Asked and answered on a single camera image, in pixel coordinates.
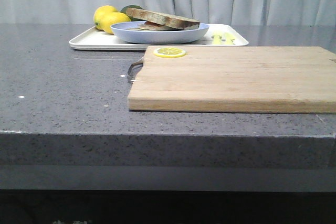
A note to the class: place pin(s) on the light blue plate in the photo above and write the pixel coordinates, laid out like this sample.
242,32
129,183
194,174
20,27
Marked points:
129,32

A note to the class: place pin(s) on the bread slice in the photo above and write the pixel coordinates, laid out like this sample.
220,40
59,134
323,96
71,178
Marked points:
153,27
174,21

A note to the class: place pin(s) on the white rectangular tray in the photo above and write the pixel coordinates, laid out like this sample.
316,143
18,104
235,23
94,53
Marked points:
93,39

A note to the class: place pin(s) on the lemon slice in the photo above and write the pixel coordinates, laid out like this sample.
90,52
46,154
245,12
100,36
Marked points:
169,52

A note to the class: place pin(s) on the yellow plastic knife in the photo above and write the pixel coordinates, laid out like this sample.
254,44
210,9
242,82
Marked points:
229,39

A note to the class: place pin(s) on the yellow lemon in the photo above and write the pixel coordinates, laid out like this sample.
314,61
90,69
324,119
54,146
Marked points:
111,19
100,13

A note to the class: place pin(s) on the wooden cutting board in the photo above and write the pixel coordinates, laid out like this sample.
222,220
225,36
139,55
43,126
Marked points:
262,79

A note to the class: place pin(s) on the metal cutting board handle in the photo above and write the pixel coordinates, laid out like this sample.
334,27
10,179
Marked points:
133,68

